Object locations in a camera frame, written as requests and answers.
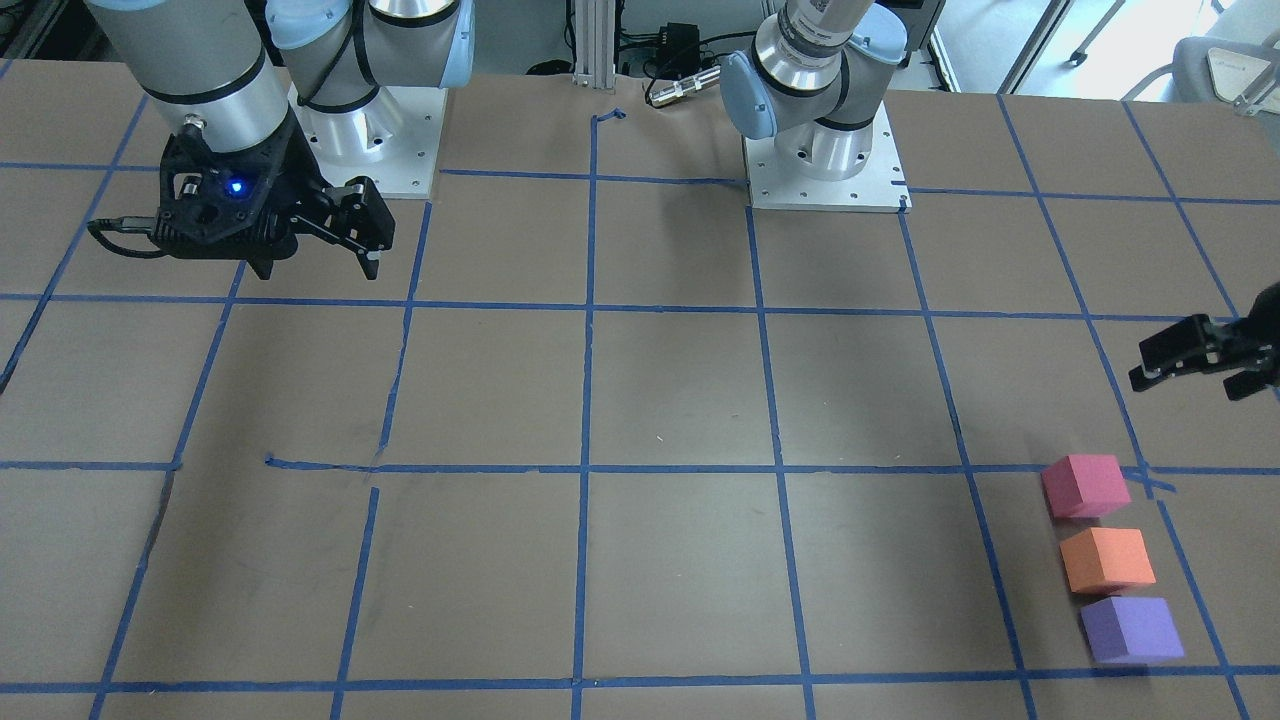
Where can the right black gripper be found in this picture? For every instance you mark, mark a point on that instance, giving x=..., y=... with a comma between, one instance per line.
x=297, y=177

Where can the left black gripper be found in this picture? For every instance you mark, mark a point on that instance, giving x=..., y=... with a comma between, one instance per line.
x=1262, y=345

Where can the orange foam cube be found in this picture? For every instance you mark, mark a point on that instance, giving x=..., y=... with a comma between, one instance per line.
x=1101, y=560

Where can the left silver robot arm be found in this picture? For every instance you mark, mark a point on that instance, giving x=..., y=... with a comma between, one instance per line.
x=807, y=99

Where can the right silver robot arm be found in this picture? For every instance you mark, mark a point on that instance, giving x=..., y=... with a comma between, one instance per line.
x=277, y=121

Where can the pink foam cube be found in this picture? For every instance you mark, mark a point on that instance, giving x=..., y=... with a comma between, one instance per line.
x=1085, y=486

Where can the purple foam cube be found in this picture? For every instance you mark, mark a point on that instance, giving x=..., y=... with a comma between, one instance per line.
x=1131, y=630

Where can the grey office chair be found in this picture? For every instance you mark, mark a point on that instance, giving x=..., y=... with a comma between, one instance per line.
x=1203, y=69

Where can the silver metal cylinder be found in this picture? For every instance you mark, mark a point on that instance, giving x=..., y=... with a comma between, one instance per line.
x=682, y=89

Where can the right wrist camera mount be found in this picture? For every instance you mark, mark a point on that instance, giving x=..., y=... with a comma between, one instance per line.
x=209, y=201

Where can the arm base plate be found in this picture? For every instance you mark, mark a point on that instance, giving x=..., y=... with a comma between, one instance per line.
x=393, y=140
x=816, y=168

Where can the aluminium frame post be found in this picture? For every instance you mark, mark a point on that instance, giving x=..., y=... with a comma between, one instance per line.
x=594, y=38

